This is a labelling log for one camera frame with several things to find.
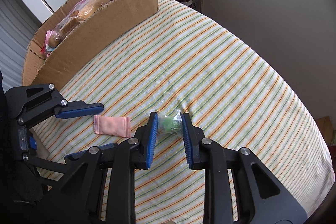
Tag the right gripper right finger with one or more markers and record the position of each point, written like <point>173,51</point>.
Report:
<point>239,188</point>

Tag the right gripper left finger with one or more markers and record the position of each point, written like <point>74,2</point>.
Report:
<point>103,191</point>

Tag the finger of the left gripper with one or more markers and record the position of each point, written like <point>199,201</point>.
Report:
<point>107,152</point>
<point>79,109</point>

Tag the pink sachet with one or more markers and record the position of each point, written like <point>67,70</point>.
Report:
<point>113,126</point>

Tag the brown jelly cup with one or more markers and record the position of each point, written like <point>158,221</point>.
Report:
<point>54,40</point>

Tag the clear green candy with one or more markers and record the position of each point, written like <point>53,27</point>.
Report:
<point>170,124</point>

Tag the bagged sliced bread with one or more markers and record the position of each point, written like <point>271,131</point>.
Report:
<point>79,13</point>

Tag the white radiator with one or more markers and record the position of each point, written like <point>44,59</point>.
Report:
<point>18,26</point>

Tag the striped yellow tablecloth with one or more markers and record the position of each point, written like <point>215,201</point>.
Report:
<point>181,59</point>

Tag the brown cardboard box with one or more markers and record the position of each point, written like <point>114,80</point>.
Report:
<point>84,42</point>

